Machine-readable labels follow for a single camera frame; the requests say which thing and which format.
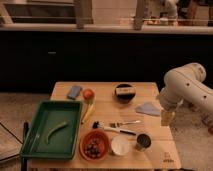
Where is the black and white eraser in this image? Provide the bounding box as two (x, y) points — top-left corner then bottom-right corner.
(115, 87), (135, 95)

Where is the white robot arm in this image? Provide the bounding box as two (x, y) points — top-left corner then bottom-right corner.
(157, 63), (213, 126)

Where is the blue triangular cloth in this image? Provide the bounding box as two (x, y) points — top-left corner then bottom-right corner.
(135, 102), (161, 116)

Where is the dark metal can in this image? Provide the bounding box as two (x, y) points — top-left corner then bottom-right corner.
(136, 134), (151, 151)

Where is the silver fork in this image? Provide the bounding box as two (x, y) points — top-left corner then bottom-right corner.
(109, 120), (141, 128)

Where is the white cup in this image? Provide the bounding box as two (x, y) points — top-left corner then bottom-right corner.
(111, 135), (130, 156)

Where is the yellow banana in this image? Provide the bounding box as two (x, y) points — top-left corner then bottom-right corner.
(81, 104), (94, 124)

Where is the orange bowl with berries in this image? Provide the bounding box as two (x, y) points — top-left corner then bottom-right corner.
(79, 129), (110, 162)

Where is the red tomato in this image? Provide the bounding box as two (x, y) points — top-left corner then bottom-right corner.
(82, 89), (95, 100)

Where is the blue sponge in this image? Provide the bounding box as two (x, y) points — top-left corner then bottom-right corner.
(67, 85), (82, 100)

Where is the green bean pod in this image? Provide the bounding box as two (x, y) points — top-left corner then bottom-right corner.
(45, 122), (68, 144)

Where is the green plastic tray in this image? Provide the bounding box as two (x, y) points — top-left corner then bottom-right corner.
(20, 101), (82, 160)

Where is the black cabinet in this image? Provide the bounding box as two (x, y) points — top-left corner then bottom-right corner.
(0, 31), (213, 93)

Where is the black handled brush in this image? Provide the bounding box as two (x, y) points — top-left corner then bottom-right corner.
(92, 121), (136, 136)

